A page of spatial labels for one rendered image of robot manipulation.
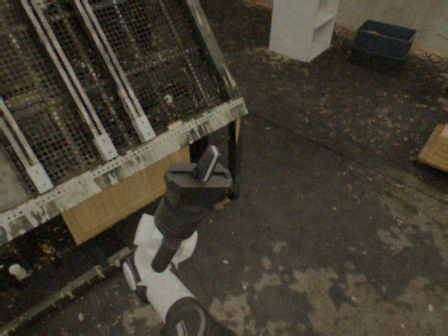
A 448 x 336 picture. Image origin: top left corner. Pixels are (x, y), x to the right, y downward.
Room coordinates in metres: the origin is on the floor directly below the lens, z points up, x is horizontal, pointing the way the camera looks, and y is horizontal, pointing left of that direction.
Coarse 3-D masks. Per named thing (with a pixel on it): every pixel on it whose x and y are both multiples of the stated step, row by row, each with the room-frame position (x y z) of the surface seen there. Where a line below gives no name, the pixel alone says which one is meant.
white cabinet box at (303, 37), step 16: (288, 0) 4.30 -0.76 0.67; (304, 0) 4.17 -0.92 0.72; (320, 0) 4.67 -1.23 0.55; (336, 0) 4.53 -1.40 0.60; (288, 16) 4.28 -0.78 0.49; (304, 16) 4.15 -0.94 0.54; (320, 16) 4.47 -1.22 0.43; (272, 32) 4.41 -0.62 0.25; (288, 32) 4.27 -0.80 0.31; (304, 32) 4.13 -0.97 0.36; (320, 32) 4.61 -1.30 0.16; (272, 48) 4.40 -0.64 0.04; (288, 48) 4.25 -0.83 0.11; (304, 48) 4.11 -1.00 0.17; (320, 48) 4.44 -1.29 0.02
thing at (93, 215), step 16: (160, 160) 1.66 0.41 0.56; (176, 160) 1.74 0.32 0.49; (64, 176) 1.28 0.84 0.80; (144, 176) 1.57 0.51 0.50; (160, 176) 1.64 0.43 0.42; (112, 192) 1.42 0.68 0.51; (128, 192) 1.48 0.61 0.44; (144, 192) 1.55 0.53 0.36; (160, 192) 1.63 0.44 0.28; (80, 208) 1.28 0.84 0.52; (96, 208) 1.34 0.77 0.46; (112, 208) 1.40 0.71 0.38; (128, 208) 1.46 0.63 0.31; (80, 224) 1.26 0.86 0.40; (96, 224) 1.31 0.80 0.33; (80, 240) 1.23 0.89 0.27
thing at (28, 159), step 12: (0, 108) 1.26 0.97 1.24; (0, 120) 1.21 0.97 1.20; (12, 120) 1.23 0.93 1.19; (12, 132) 1.22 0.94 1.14; (12, 144) 1.16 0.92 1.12; (24, 144) 1.17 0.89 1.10; (24, 156) 1.14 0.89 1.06; (36, 168) 1.11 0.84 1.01; (36, 180) 1.07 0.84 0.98; (48, 180) 1.09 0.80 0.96
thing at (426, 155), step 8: (440, 128) 2.56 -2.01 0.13; (432, 136) 2.44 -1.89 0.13; (440, 136) 2.12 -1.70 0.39; (432, 144) 2.33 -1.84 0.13; (440, 144) 2.10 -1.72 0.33; (424, 152) 2.22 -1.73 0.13; (432, 152) 2.11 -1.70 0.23; (440, 152) 2.08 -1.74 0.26; (416, 160) 2.19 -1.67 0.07; (424, 160) 2.13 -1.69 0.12; (432, 160) 2.10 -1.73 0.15; (440, 160) 2.06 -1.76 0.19; (440, 168) 2.04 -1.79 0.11
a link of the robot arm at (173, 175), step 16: (176, 176) 0.41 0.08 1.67; (192, 176) 0.42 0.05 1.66; (224, 176) 0.45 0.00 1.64; (176, 192) 0.39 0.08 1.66; (192, 192) 0.39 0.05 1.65; (208, 192) 0.40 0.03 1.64; (224, 192) 0.42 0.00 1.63; (160, 208) 0.41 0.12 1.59; (176, 208) 0.39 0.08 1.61; (192, 208) 0.40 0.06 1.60; (176, 224) 0.38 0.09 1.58; (192, 224) 0.39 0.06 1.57
